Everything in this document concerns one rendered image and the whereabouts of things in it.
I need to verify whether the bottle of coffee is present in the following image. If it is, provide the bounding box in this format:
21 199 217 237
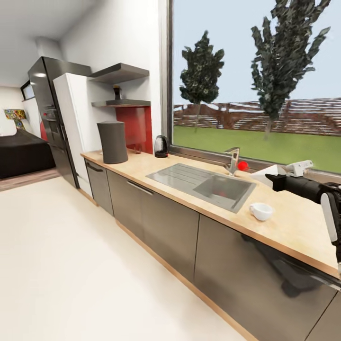
113 86 122 100

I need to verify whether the paper coffee filter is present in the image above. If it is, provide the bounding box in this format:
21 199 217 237
248 165 287 188

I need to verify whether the electric kettle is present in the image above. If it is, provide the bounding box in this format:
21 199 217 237
154 135 170 158

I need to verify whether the coffee cup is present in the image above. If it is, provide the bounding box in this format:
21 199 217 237
249 203 273 221

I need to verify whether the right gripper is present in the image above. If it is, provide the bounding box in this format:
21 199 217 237
265 173 311 197

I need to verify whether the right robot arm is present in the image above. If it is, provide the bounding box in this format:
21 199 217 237
265 160 341 283

